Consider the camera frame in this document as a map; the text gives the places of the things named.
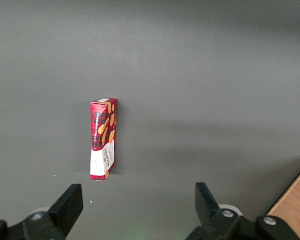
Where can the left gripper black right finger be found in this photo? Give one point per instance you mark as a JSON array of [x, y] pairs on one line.
[[210, 215]]

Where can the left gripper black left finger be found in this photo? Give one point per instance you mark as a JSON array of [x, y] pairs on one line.
[[62, 212]]

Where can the wooden two-drawer cabinet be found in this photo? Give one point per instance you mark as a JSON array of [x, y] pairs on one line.
[[295, 205]]

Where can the red tartan shortbread box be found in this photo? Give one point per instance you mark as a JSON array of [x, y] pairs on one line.
[[102, 130]]

